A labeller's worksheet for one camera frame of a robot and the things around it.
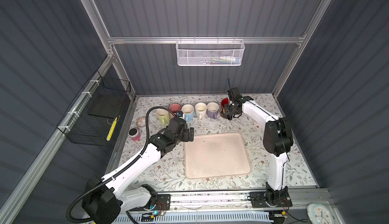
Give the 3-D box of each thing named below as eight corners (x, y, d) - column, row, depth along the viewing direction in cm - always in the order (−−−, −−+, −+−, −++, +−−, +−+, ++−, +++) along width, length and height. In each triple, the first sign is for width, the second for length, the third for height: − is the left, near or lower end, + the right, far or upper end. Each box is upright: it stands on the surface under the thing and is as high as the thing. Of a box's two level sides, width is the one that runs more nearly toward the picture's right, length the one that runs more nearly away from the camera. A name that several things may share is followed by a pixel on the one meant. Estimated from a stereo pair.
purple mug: (207, 121, 107) (207, 114, 101) (206, 109, 114) (207, 102, 108) (218, 121, 107) (220, 114, 101) (217, 109, 114) (218, 102, 108)
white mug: (195, 124, 106) (195, 114, 98) (195, 111, 113) (195, 102, 105) (206, 124, 106) (207, 114, 98) (206, 111, 113) (206, 102, 105)
